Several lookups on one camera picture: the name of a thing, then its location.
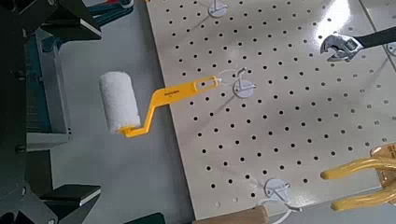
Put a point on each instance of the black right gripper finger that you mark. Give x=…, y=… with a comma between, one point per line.
x=77, y=25
x=71, y=197

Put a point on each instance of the white zip tie loop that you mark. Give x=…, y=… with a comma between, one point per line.
x=288, y=214
x=224, y=74

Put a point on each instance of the beige perforated pegboard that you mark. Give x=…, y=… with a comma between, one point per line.
x=280, y=124

